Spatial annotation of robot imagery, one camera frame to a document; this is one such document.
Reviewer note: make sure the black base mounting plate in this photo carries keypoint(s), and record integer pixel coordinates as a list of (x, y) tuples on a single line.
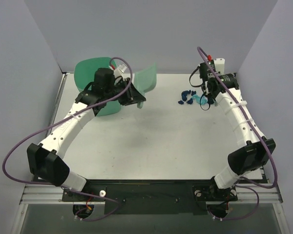
[(155, 197)]

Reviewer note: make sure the green plastic waste bin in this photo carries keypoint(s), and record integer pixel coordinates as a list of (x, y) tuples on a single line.
[(84, 73)]

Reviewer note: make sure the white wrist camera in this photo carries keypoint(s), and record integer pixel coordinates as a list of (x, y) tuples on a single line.
[(217, 64), (118, 70)]

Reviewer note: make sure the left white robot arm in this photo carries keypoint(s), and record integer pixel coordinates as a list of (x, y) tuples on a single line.
[(46, 159)]

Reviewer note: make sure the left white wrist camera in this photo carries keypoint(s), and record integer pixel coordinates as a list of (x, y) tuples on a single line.
[(118, 70)]

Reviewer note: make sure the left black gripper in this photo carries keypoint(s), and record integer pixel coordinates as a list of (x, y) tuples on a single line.
[(132, 95)]

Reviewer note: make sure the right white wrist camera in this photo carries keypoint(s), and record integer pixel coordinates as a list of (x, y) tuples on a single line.
[(217, 64)]

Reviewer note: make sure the green plastic dustpan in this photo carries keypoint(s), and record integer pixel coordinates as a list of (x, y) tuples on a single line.
[(146, 79)]

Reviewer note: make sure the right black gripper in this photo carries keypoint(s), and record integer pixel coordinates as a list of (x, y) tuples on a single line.
[(210, 91)]

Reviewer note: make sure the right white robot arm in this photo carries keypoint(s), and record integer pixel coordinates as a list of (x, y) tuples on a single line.
[(253, 147)]

